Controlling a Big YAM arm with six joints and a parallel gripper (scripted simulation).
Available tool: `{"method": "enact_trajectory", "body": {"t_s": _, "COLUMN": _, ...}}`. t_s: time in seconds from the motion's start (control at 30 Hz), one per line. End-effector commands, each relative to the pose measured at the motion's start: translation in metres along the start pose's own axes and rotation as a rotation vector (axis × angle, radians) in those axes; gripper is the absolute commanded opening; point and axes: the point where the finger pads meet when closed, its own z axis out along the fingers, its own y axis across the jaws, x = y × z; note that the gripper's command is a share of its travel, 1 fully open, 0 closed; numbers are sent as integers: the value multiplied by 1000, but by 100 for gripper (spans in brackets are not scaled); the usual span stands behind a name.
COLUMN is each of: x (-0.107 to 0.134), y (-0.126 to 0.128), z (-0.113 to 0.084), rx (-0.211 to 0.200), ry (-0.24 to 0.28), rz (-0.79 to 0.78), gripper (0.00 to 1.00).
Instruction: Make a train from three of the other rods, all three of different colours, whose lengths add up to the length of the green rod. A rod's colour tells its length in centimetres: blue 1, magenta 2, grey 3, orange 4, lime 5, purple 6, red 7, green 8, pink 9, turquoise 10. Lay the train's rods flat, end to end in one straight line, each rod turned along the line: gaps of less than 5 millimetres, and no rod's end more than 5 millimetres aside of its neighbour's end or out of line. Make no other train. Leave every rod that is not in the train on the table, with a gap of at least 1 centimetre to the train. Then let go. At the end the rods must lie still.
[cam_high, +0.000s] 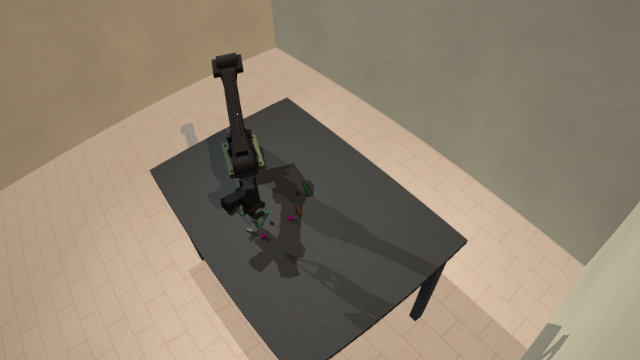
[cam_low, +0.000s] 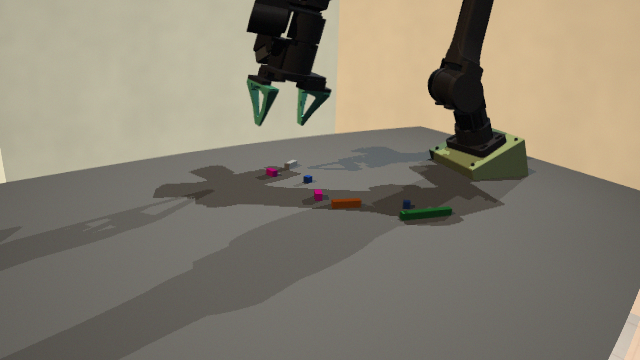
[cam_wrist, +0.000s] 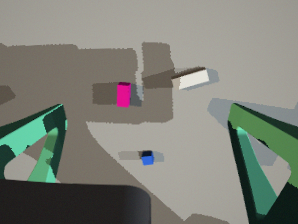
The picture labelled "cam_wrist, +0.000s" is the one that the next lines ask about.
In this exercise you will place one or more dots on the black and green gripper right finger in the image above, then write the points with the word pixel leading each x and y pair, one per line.
pixel 282 139

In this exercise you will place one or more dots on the small blue block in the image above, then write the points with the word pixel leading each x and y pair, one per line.
pixel 147 157

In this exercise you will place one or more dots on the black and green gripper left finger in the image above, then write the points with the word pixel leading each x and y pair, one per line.
pixel 19 135

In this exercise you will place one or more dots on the small magenta block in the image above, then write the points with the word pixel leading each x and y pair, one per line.
pixel 123 94

